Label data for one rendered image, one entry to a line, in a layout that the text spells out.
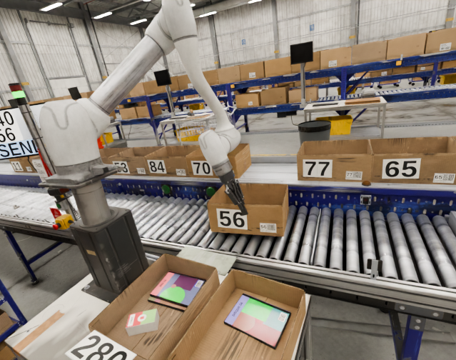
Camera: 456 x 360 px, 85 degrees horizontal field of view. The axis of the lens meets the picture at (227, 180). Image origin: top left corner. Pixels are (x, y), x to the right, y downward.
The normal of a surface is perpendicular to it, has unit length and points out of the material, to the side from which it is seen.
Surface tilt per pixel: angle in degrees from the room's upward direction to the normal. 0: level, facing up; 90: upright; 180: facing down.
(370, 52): 90
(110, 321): 89
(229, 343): 3
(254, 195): 85
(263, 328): 0
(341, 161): 90
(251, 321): 0
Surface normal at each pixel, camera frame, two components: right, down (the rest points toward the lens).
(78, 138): 0.77, 0.09
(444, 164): -0.38, 0.41
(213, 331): -0.15, -0.92
